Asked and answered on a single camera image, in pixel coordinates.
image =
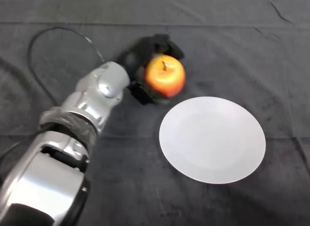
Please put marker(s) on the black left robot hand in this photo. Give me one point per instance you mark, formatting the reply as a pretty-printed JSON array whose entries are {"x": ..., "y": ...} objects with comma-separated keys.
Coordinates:
[{"x": 140, "y": 51}]

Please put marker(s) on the red yellow apple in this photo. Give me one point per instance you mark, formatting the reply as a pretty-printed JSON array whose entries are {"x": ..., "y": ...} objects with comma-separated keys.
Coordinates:
[{"x": 167, "y": 78}]

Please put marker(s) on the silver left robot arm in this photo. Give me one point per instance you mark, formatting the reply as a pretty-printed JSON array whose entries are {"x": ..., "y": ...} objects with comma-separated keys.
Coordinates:
[{"x": 60, "y": 150}]

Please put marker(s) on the white round plate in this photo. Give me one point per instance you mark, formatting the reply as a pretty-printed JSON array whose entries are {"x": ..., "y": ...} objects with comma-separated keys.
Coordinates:
[{"x": 212, "y": 141}]

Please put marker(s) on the black cloth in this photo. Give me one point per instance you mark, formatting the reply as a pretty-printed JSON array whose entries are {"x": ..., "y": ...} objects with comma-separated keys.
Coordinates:
[{"x": 218, "y": 41}]

